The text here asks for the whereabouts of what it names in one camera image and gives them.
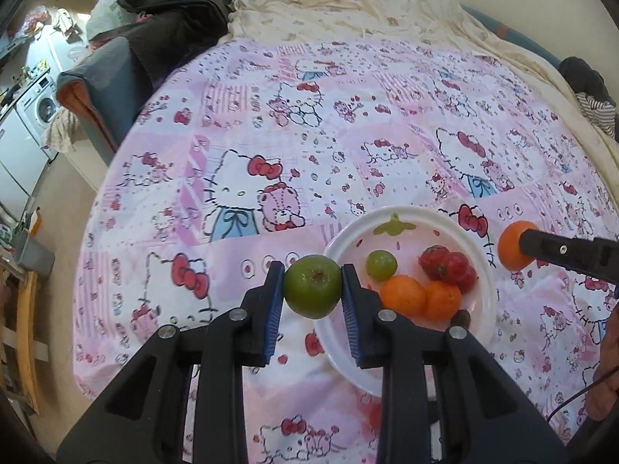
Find pink cartoon printed blanket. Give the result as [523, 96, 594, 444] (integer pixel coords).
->
[72, 39, 619, 464]

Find person's right forearm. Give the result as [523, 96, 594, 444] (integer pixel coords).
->
[586, 300, 619, 422]

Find white pink plate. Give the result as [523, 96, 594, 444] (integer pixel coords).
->
[321, 205, 499, 397]

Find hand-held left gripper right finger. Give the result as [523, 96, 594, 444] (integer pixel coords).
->
[341, 264, 570, 464]

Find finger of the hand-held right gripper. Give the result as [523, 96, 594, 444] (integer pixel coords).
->
[519, 229, 619, 286]

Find white washing machine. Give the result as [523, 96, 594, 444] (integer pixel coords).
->
[14, 70, 63, 162]

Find grey bin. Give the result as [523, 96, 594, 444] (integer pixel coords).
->
[17, 227, 56, 278]

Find white plastic bag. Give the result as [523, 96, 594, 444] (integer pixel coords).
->
[86, 0, 127, 44]

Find white cabinet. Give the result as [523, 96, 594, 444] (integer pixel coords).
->
[0, 106, 51, 218]

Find black cable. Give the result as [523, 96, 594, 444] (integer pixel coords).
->
[546, 367, 611, 422]

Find dark cloth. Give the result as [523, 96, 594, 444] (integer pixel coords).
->
[558, 56, 611, 102]

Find green grape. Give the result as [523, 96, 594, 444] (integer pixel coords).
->
[366, 250, 398, 281]

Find striped cloth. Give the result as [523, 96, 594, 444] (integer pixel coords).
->
[575, 92, 619, 143]

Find teal mattress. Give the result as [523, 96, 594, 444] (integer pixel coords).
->
[459, 4, 564, 66]

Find orange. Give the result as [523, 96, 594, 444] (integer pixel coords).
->
[424, 280, 462, 322]
[380, 275, 428, 316]
[498, 221, 540, 272]

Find black jacket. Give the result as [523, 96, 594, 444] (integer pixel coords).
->
[97, 0, 235, 90]

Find green apple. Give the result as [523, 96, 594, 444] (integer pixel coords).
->
[283, 255, 343, 320]

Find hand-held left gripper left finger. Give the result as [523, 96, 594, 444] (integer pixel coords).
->
[55, 261, 286, 464]

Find wooden shelf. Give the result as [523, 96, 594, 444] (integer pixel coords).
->
[0, 256, 42, 416]

